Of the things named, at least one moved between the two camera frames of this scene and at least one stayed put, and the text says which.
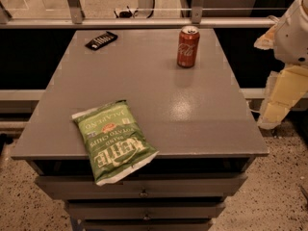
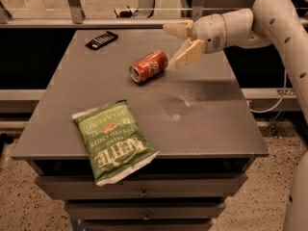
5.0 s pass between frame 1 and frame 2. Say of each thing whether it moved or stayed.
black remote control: stayed
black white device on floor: stayed
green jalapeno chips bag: stayed
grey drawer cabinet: stayed
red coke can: moved
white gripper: moved
